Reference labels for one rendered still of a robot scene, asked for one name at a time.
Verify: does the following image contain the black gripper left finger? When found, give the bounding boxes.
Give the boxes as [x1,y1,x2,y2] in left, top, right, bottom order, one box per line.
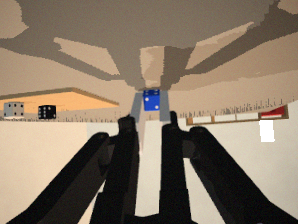
[6,92,146,224]

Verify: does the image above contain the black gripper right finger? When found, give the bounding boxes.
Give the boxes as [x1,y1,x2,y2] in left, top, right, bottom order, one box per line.
[158,90,298,224]

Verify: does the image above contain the orange flat mat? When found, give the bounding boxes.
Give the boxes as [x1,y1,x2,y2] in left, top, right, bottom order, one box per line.
[0,87,119,113]

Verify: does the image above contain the black die with white pips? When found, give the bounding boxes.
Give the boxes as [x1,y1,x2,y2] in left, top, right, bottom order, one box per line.
[38,105,56,120]

